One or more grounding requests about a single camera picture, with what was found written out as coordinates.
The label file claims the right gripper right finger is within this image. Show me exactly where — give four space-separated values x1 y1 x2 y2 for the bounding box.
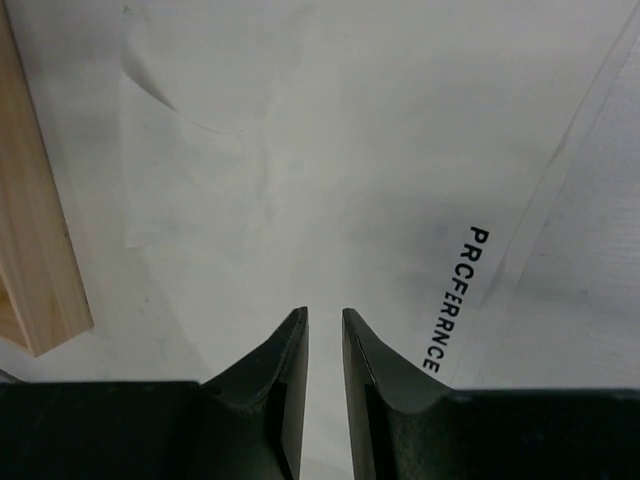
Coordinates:
342 308 639 479

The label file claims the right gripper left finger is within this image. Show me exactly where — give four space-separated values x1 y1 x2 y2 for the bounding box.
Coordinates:
1 307 308 479

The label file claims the white underwear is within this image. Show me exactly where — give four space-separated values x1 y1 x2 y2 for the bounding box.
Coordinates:
119 1 638 479

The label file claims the wooden compartment tray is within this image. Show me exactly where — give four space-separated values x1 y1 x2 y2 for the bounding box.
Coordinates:
1 11 93 356

